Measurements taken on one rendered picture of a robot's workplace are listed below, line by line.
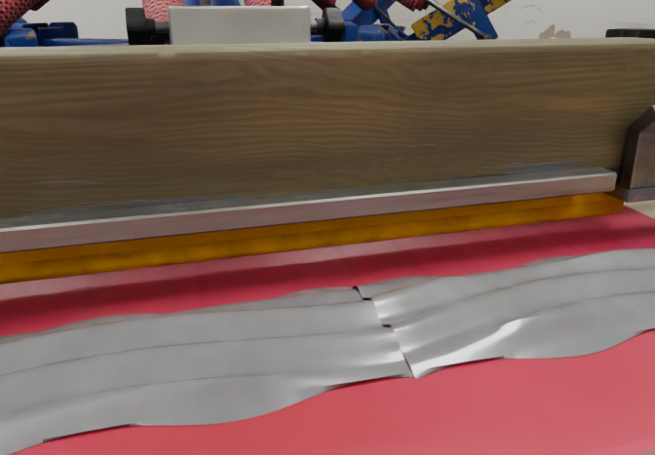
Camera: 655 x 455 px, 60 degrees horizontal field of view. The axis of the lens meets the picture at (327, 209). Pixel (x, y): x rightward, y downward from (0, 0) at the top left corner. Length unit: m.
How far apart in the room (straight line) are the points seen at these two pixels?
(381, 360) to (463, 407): 0.03
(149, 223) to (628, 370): 0.19
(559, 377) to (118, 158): 0.19
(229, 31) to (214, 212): 0.31
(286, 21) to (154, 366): 0.39
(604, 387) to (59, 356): 0.19
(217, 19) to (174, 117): 0.29
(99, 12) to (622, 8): 3.21
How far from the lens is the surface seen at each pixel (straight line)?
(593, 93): 0.32
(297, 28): 0.54
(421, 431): 0.19
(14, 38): 0.88
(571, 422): 0.20
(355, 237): 0.29
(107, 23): 4.40
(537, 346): 0.23
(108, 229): 0.25
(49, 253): 0.28
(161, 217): 0.24
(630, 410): 0.21
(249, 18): 0.53
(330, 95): 0.25
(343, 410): 0.19
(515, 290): 0.25
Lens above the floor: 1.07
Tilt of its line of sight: 20 degrees down
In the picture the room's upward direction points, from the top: straight up
